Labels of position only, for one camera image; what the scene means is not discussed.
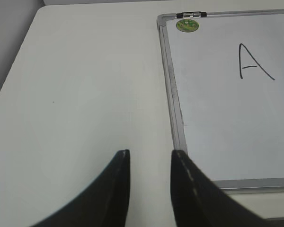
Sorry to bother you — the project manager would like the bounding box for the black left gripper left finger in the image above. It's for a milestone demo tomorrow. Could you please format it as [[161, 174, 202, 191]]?
[[35, 149, 130, 227]]

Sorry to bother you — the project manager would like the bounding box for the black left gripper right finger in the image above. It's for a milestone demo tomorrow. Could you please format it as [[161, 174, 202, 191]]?
[[170, 150, 272, 227]]

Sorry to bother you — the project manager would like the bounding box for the green round magnet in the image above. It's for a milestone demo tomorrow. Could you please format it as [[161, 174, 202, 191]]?
[[176, 19, 199, 33]]

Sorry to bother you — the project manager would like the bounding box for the black and silver board clip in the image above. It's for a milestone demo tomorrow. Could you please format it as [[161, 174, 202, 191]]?
[[176, 11, 207, 19]]

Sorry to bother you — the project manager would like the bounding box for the white board with grey frame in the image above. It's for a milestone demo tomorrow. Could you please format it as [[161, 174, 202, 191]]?
[[157, 9, 284, 220]]

